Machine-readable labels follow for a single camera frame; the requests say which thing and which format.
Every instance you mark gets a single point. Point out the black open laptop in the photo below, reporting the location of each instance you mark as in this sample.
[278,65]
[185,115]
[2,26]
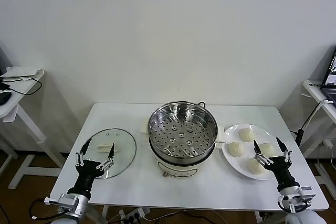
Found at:
[331,77]

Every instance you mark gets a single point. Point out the white power strip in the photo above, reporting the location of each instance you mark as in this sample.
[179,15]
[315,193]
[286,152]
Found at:
[135,214]

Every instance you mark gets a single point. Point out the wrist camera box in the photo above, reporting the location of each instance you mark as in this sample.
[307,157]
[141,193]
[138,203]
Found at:
[307,193]
[67,202]

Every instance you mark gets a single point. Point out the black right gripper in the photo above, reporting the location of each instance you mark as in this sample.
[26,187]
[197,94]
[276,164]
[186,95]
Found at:
[278,169]

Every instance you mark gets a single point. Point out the white round plate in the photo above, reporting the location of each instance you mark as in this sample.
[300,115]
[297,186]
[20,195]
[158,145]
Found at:
[231,161]

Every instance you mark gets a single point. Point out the white side desk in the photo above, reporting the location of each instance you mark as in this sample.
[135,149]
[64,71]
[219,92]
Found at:
[14,103]
[315,90]

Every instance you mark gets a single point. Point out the white steamed baozi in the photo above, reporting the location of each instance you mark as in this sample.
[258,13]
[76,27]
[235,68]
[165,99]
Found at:
[269,150]
[236,149]
[246,135]
[254,169]

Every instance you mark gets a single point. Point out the white crumpled cloth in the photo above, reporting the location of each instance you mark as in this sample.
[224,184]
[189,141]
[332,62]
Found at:
[18,72]

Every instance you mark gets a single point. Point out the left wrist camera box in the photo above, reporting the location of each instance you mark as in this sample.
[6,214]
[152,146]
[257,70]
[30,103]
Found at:
[67,202]

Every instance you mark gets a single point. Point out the steel steamer pot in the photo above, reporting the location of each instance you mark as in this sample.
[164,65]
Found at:
[178,169]

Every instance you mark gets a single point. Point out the perforated steel steamer basket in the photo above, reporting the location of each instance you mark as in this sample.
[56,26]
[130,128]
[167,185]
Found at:
[168,129]

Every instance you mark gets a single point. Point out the grey monitor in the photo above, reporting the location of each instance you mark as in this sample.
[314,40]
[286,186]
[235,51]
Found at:
[2,61]

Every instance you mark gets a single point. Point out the white table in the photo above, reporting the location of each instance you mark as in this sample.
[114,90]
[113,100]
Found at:
[131,190]

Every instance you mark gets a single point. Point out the black computer mouse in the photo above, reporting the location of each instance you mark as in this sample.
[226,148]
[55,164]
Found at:
[4,98]

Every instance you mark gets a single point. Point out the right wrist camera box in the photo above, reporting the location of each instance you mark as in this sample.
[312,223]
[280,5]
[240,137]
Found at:
[307,193]

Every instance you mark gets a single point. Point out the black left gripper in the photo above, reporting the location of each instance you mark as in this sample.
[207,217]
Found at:
[88,171]

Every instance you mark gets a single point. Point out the round glass pot lid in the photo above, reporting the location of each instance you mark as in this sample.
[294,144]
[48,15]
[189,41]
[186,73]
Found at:
[123,140]

